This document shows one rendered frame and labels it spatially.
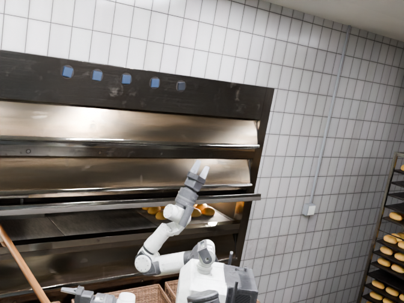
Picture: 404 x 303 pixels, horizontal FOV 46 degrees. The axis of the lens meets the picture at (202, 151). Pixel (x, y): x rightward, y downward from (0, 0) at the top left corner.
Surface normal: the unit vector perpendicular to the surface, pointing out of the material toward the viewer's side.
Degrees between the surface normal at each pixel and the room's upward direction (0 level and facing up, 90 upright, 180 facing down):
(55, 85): 90
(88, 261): 70
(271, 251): 90
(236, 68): 90
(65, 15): 90
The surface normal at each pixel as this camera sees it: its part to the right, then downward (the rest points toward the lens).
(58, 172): 0.60, -0.10
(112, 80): 0.58, 0.25
